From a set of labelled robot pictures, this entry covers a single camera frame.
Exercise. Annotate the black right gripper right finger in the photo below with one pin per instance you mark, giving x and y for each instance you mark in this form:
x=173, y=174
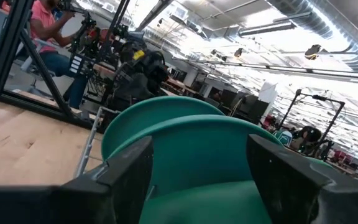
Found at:
x=322, y=202

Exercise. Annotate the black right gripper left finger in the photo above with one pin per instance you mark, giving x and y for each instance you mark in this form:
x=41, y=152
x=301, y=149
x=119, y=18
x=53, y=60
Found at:
x=57, y=205

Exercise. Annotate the dark green plastic plate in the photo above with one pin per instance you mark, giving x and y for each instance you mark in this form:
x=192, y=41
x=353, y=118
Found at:
x=204, y=208

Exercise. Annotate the black neighbouring robot arm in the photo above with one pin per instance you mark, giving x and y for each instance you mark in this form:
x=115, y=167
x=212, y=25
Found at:
x=85, y=40

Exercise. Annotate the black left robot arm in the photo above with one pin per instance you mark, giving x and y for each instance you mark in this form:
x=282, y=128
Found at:
x=126, y=96

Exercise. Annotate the person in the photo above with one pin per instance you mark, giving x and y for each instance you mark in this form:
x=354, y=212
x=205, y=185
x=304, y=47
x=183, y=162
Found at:
x=310, y=133
x=40, y=21

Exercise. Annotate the black ceiling spotlight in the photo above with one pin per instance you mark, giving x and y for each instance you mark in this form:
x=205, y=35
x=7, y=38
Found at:
x=312, y=51
x=238, y=52

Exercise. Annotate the black gantry frame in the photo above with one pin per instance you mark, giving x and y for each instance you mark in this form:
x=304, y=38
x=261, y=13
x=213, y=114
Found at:
x=319, y=98

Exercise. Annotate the ceiling track rail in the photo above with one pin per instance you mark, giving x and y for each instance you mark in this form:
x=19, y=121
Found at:
x=291, y=70

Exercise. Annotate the silver ventilation duct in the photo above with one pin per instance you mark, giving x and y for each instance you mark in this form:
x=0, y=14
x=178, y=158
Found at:
x=346, y=31

